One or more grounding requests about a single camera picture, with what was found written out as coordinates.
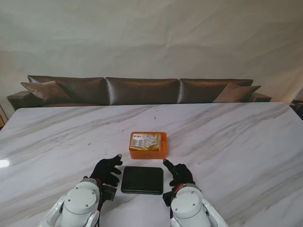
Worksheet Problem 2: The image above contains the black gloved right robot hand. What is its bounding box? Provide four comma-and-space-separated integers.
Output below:
162, 159, 195, 187

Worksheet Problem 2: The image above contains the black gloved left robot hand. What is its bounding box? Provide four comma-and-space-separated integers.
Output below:
89, 153, 124, 187

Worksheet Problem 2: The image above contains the black tissue box base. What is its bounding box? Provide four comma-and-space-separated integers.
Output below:
120, 166, 164, 196

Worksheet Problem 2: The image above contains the orange tissue box cover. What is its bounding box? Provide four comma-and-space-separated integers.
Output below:
128, 131, 168, 160

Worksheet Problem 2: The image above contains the gold tissue pack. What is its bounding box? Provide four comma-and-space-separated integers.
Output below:
129, 132, 164, 152

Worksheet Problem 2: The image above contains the brown sofa back cushion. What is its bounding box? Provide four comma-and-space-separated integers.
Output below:
27, 75, 107, 105
105, 77, 179, 106
179, 78, 254, 104

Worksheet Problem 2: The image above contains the brown throw pillow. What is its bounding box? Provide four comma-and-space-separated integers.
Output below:
20, 80, 71, 102
213, 84, 262, 103

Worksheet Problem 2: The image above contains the brown leather sofa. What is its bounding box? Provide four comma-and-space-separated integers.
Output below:
6, 75, 272, 112

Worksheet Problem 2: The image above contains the wooden slatted furniture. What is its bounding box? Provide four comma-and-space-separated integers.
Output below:
0, 104, 7, 130

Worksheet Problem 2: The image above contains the dark side furniture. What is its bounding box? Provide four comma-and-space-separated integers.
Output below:
290, 98, 303, 120

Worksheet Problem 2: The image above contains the red black right arm cable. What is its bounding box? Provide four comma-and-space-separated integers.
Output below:
169, 184, 182, 220

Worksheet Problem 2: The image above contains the red black arm cable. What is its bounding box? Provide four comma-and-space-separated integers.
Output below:
95, 183, 105, 227
169, 184, 182, 220

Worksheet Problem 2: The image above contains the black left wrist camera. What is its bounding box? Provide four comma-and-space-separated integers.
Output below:
102, 184, 117, 202

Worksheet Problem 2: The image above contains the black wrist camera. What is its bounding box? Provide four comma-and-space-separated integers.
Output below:
162, 191, 175, 209
102, 184, 117, 202

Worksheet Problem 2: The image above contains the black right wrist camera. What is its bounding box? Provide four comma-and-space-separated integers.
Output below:
162, 191, 175, 209

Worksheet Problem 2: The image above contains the red black left arm cable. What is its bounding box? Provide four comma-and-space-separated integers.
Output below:
95, 183, 105, 227

